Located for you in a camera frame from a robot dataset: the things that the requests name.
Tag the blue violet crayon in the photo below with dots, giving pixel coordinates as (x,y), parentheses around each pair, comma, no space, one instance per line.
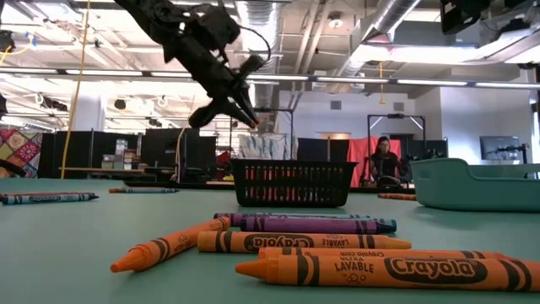
(63,199)

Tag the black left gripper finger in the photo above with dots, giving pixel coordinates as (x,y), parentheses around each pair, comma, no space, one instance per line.
(249,105)
(238,113)

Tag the round ceiling fixture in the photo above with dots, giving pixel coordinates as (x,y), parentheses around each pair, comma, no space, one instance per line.
(335,20)

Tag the black partition panel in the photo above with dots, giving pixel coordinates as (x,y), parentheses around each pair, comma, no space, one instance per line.
(162,148)
(80,152)

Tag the red fabric backdrop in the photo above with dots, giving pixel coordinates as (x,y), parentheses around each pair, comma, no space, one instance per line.
(356,156)

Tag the white blue hanging cloth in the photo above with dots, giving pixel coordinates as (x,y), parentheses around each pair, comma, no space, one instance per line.
(263,148)

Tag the person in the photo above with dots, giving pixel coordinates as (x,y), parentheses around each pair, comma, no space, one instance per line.
(386,162)

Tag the dark wall monitor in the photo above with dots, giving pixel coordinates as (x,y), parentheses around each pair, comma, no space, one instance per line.
(491,145)

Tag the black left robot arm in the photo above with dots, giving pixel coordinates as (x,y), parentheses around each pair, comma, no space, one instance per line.
(147,17)

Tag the black metal rack frame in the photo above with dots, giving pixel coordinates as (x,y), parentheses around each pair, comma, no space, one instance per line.
(278,110)
(396,115)

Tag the black slotted plastic basket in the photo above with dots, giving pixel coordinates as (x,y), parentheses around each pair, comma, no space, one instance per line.
(291,164)

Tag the green table mat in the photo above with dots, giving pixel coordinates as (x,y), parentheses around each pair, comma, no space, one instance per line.
(63,253)

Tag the dark partition panel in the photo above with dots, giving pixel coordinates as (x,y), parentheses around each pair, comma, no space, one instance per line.
(434,148)
(320,150)

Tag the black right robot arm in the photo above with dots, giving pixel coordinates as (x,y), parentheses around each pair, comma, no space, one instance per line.
(460,14)

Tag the long ceiling light strip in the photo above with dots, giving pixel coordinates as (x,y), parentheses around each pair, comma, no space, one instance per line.
(337,79)

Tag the grey wall vent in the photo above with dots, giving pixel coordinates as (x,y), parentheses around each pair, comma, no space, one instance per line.
(335,105)
(398,106)

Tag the wooden bench top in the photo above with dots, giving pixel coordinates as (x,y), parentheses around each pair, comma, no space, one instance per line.
(93,169)

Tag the colourful patterned quilt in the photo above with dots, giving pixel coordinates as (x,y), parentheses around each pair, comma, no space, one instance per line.
(19,145)

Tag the teal crayon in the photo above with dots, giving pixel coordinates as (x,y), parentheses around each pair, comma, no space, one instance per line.
(320,215)

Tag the stacked storage boxes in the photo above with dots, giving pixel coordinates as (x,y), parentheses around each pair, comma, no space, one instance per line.
(121,152)

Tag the silver ceiling duct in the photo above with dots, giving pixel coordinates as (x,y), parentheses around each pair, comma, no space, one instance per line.
(392,17)
(270,105)

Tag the teal plastic bin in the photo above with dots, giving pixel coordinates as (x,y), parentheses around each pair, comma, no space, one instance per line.
(464,194)

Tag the purple crayon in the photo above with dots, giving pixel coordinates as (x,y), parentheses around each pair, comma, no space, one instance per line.
(230,219)
(308,226)

